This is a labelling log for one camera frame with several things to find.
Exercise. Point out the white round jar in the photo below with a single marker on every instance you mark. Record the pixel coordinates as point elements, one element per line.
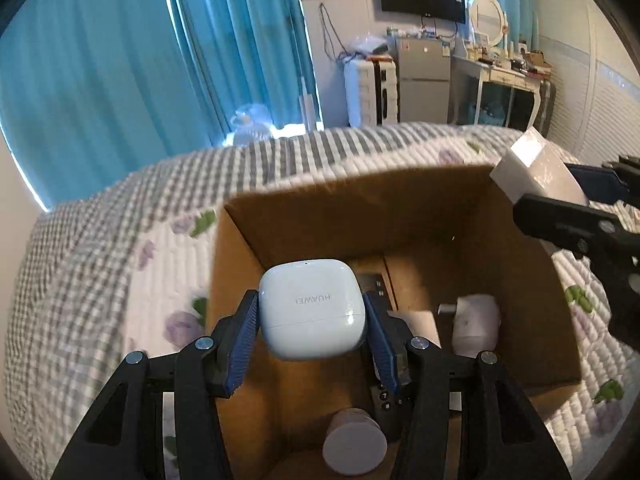
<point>354,442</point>

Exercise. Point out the white oval mirror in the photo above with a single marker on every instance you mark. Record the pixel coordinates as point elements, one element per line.
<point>486,17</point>

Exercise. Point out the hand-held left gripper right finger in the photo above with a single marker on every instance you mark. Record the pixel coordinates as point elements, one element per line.
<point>382,347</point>

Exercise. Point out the white charger adapter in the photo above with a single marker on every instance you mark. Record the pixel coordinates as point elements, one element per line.
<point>475,325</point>

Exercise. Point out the white suitcase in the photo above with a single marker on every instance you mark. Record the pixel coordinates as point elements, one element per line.
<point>362,92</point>

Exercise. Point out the clear plastic bag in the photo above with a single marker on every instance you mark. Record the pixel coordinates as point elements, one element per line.
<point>250,125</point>

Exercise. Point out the black remote control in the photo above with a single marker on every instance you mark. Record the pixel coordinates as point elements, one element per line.
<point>385,412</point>

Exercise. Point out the white rectangular box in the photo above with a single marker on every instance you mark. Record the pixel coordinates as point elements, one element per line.
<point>540,170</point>

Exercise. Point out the white dressing table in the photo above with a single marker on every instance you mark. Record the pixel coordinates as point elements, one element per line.
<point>492,77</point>

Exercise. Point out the brown cardboard box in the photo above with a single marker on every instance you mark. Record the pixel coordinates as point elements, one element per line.
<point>320,220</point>

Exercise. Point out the white earbuds case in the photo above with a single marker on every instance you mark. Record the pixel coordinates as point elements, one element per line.
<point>310,307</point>

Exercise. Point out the grey small fridge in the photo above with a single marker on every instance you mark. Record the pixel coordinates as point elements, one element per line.
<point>424,80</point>

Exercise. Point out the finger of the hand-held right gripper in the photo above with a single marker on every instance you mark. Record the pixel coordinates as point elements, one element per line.
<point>597,185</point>
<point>565,220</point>

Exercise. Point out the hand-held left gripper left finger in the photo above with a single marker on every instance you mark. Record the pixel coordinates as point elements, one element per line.
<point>244,342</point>

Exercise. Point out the blue window curtain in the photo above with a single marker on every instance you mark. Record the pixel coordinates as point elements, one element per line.
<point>125,70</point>

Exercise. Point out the white louvred wardrobe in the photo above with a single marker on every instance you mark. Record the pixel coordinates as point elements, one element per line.
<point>595,75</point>

